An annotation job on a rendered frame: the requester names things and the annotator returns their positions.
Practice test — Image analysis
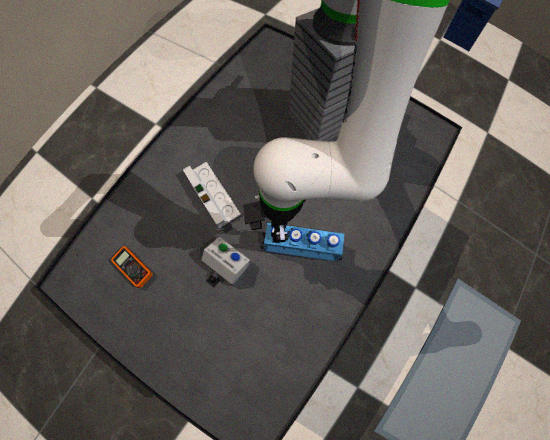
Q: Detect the black table edge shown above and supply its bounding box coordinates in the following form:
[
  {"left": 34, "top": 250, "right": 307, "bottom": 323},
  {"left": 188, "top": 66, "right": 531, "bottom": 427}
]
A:
[{"left": 35, "top": 23, "right": 462, "bottom": 440}]

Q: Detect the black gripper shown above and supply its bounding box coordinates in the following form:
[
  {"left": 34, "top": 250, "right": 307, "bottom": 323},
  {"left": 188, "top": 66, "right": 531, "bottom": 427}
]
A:
[{"left": 264, "top": 212, "right": 294, "bottom": 243}]

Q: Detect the white button panel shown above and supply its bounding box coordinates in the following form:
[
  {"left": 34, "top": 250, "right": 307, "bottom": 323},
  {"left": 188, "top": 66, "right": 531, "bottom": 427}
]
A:
[{"left": 202, "top": 237, "right": 251, "bottom": 287}]

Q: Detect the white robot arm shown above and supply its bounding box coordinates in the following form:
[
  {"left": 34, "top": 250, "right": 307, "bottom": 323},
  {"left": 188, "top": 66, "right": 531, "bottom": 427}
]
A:
[{"left": 244, "top": 0, "right": 449, "bottom": 230}]

